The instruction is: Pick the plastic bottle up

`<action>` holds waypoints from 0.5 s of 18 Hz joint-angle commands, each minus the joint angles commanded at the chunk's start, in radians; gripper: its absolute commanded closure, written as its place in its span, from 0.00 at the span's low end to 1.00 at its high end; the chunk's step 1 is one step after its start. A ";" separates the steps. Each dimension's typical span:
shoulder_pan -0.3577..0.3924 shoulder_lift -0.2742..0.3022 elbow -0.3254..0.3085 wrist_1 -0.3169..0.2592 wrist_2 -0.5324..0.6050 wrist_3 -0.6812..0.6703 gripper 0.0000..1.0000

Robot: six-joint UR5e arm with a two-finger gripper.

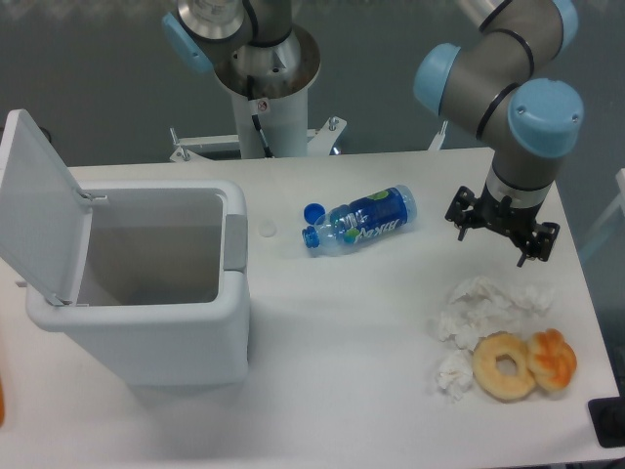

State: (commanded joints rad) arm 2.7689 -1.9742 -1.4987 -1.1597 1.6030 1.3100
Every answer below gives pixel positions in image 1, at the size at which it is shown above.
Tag blue bottle cap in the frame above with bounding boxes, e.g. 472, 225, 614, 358
303, 202, 326, 225

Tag white trash bin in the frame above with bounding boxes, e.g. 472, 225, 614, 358
25, 180, 250, 386

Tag black pedestal cable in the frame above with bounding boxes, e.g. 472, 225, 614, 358
246, 75, 274, 158

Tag plain ring donut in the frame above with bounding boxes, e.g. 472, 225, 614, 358
472, 333, 536, 402

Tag black device at edge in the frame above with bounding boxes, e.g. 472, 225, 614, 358
588, 397, 624, 448

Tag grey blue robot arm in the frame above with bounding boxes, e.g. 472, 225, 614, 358
161, 1, 584, 261

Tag orange object at edge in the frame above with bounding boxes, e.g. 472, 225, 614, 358
0, 378, 6, 427

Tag white frame at right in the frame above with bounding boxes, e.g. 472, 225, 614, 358
578, 168, 624, 265

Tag blue plastic bottle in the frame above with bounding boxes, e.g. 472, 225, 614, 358
302, 185, 417, 255

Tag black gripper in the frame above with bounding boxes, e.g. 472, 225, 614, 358
444, 186, 561, 267

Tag small crumpled white tissue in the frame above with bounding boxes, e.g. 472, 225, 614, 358
436, 350, 474, 402

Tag white round table plug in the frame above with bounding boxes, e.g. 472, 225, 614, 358
258, 220, 277, 238

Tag orange glazed twisted bun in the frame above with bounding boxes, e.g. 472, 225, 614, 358
527, 328, 577, 393

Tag white bin lid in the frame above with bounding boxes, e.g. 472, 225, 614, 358
1, 109, 93, 306

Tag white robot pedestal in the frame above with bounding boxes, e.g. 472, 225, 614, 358
215, 25, 320, 159

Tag large crumpled white tissue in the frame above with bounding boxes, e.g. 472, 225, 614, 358
432, 276, 556, 351

